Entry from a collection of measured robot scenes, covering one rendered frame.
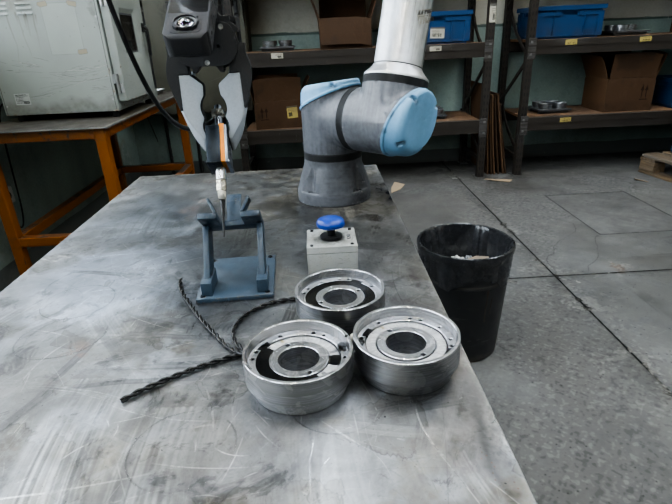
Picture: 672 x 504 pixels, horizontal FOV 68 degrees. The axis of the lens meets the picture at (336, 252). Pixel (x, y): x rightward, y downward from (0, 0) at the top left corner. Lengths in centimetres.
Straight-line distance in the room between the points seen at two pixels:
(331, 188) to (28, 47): 206
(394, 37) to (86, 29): 197
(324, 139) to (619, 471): 119
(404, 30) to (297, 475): 71
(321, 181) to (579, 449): 110
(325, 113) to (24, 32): 204
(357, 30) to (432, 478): 366
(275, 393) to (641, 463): 137
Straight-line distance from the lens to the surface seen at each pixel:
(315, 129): 97
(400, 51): 90
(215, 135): 63
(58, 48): 276
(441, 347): 51
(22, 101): 287
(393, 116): 86
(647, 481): 166
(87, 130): 251
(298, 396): 45
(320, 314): 55
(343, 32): 391
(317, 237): 72
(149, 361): 58
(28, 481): 50
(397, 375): 47
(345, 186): 98
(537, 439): 167
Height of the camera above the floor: 111
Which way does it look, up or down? 24 degrees down
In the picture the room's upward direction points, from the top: 3 degrees counter-clockwise
